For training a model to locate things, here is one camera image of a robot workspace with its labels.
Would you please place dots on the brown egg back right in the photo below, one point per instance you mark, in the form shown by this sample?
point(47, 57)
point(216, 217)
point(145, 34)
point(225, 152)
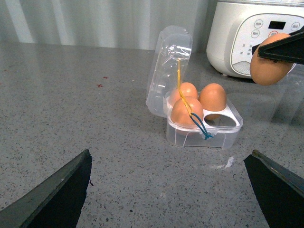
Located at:
point(213, 97)

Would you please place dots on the clear plastic egg box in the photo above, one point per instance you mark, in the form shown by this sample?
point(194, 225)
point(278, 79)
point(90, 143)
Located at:
point(204, 118)

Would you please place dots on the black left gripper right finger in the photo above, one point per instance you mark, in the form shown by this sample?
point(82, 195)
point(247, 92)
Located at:
point(279, 192)

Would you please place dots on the brown egg front left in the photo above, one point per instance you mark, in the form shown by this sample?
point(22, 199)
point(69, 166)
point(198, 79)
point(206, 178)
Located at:
point(180, 115)

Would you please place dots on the brown egg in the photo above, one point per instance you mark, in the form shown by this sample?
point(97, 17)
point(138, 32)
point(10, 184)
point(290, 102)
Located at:
point(213, 97)
point(188, 89)
point(180, 115)

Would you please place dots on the brown egg back left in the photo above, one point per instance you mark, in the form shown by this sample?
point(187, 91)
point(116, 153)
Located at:
point(188, 89)

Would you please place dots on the blue rubber band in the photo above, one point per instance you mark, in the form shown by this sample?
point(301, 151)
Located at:
point(199, 123)

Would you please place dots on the white Joyoung blender machine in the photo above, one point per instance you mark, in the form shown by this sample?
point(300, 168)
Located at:
point(239, 25)

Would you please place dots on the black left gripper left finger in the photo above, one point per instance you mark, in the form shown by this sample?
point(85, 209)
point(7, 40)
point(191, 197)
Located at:
point(56, 202)

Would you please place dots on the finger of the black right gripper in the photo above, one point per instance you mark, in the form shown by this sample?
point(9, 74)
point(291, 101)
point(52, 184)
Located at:
point(289, 49)

